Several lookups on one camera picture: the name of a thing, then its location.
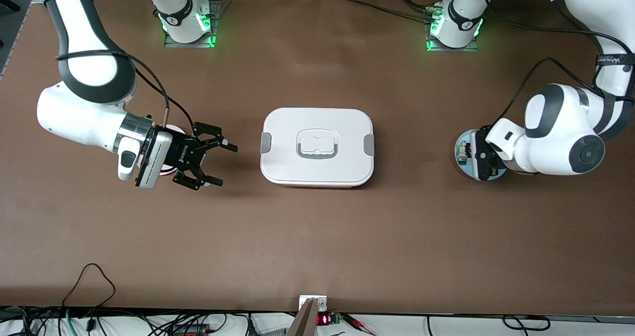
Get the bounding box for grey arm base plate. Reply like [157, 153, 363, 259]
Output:
[426, 6, 479, 53]
[164, 1, 221, 49]

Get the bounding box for red black clip leads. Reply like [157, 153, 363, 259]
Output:
[342, 314, 378, 336]

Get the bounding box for black arm base cables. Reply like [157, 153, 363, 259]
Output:
[342, 0, 440, 25]

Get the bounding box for black cable tangle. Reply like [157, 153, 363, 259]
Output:
[0, 306, 249, 336]

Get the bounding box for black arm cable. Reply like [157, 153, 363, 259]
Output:
[489, 0, 635, 128]
[55, 51, 195, 128]

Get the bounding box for small white box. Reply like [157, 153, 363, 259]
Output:
[299, 295, 328, 312]

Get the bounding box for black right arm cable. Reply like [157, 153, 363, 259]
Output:
[55, 51, 195, 128]

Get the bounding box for round light blue plate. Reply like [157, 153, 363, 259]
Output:
[455, 129, 507, 181]

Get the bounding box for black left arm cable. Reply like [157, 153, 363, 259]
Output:
[489, 0, 635, 128]

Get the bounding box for grey camera mount bar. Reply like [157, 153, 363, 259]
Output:
[285, 298, 320, 336]

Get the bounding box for black coiled cable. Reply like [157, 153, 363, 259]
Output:
[503, 315, 551, 332]

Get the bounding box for round pink plate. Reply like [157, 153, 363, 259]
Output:
[158, 124, 191, 177]

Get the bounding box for white lunch box grey handle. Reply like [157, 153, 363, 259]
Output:
[260, 108, 376, 188]

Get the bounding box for thin black looped cable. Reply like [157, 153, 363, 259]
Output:
[62, 263, 116, 309]

